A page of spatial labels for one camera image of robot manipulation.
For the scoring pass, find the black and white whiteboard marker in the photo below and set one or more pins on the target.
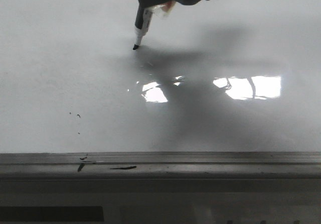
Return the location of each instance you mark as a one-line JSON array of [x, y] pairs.
[[144, 17]]

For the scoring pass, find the white whiteboard with metal frame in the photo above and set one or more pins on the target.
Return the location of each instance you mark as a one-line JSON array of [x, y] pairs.
[[224, 88]]

